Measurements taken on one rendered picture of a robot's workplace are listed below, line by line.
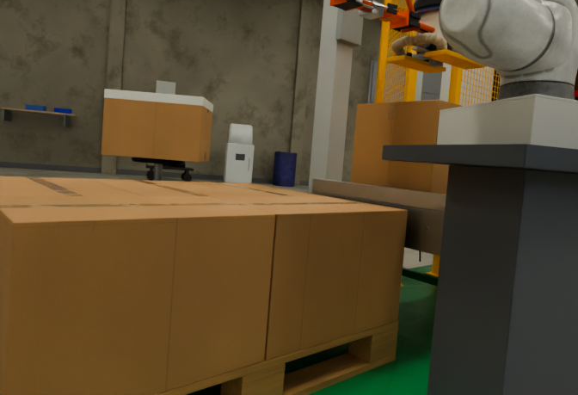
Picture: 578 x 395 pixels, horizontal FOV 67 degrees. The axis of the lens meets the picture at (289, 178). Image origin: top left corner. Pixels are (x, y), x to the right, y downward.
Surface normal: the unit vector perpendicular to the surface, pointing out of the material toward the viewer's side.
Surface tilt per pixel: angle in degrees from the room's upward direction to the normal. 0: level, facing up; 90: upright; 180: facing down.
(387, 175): 90
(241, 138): 72
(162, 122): 90
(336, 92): 90
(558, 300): 90
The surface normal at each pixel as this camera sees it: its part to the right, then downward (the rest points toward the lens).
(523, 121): -0.96, -0.06
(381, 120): -0.77, -0.03
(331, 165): 0.65, 0.09
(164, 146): 0.02, 0.05
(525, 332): 0.27, 0.07
